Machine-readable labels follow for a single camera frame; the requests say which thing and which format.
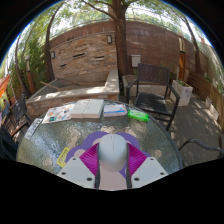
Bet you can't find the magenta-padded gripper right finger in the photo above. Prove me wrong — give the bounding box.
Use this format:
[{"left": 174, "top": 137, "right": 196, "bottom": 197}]
[{"left": 125, "top": 143, "right": 169, "bottom": 190}]

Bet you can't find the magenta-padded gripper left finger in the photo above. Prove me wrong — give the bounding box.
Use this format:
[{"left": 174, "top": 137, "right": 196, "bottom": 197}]
[{"left": 56, "top": 143, "right": 101, "bottom": 190}]

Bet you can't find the white computer mouse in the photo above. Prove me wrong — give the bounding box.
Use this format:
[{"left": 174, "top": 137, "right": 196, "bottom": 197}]
[{"left": 97, "top": 133, "right": 129, "bottom": 173}]

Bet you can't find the purple paw-shaped mouse pad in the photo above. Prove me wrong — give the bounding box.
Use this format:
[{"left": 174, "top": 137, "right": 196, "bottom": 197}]
[{"left": 65, "top": 130, "right": 151, "bottom": 192}]

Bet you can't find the yellow card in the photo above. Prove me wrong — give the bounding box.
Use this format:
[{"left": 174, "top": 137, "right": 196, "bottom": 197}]
[{"left": 56, "top": 146, "right": 72, "bottom": 169}]

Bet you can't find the black mesh chair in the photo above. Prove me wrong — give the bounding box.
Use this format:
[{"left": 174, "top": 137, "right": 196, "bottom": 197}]
[
  {"left": 0, "top": 124, "right": 19, "bottom": 161},
  {"left": 178, "top": 138, "right": 224, "bottom": 159},
  {"left": 6, "top": 93, "right": 34, "bottom": 134}
]

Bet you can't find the green wipes pack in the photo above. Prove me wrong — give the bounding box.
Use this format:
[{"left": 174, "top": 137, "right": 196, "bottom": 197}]
[{"left": 127, "top": 108, "right": 150, "bottom": 123}]

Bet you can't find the colourful printed leaflet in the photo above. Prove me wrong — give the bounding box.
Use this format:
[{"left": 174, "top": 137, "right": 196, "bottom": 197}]
[{"left": 41, "top": 103, "right": 76, "bottom": 125}]

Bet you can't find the grey printed leaflet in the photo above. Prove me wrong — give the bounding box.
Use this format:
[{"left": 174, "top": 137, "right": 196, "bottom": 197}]
[{"left": 23, "top": 117, "right": 44, "bottom": 141}]

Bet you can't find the white flat box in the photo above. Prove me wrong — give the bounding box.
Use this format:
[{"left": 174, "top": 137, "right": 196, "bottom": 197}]
[{"left": 69, "top": 98, "right": 105, "bottom": 120}]

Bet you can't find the white and blue box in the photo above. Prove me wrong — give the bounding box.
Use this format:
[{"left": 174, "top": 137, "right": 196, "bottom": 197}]
[{"left": 102, "top": 103, "right": 129, "bottom": 118}]

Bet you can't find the white square planter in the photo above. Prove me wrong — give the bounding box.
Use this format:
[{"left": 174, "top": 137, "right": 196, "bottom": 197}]
[{"left": 172, "top": 79, "right": 194, "bottom": 108}]

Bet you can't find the dark slatted garden chair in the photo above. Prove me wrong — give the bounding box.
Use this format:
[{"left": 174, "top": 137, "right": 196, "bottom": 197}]
[{"left": 125, "top": 63, "right": 181, "bottom": 132}]

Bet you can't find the white utility box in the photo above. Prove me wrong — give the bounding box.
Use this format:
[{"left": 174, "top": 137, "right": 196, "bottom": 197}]
[{"left": 130, "top": 54, "right": 142, "bottom": 68}]

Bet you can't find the tree trunk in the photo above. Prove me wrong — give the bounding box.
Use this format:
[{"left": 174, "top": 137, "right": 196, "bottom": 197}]
[{"left": 83, "top": 0, "right": 134, "bottom": 78}]

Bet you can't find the wooden post lamp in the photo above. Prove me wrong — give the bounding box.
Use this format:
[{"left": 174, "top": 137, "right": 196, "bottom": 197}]
[
  {"left": 24, "top": 54, "right": 36, "bottom": 94},
  {"left": 177, "top": 33, "right": 188, "bottom": 81}
]

